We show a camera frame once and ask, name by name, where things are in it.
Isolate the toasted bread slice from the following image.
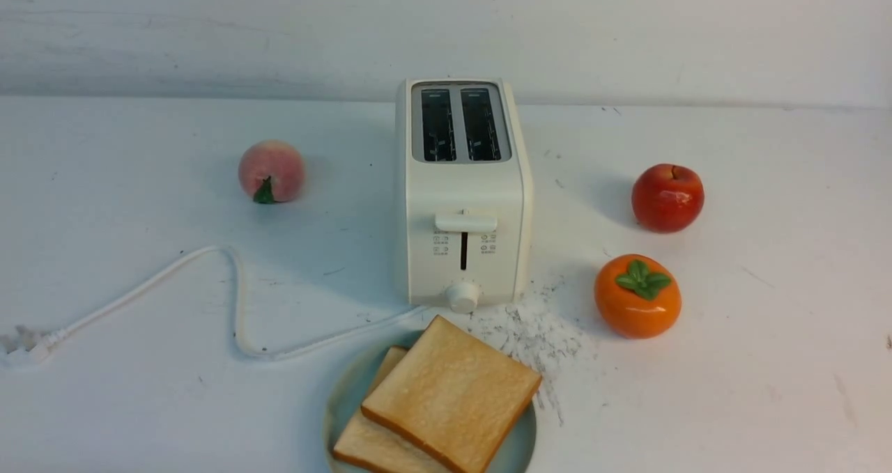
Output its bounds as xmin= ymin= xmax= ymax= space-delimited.
xmin=332 ymin=341 xmax=461 ymax=472
xmin=360 ymin=316 xmax=542 ymax=472

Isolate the white two-slot toaster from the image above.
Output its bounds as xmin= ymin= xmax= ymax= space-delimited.
xmin=393 ymin=77 xmax=535 ymax=313

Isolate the pink peach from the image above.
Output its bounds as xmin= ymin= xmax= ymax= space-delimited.
xmin=237 ymin=140 xmax=307 ymax=204

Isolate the light blue round plate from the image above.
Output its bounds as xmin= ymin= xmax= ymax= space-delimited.
xmin=319 ymin=329 xmax=537 ymax=472

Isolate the orange persimmon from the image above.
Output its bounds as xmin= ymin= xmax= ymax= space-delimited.
xmin=593 ymin=254 xmax=683 ymax=339

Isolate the red apple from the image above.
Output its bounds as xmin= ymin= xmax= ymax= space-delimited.
xmin=631 ymin=163 xmax=705 ymax=233

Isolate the white power cable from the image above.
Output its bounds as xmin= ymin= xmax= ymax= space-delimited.
xmin=0 ymin=245 xmax=427 ymax=370

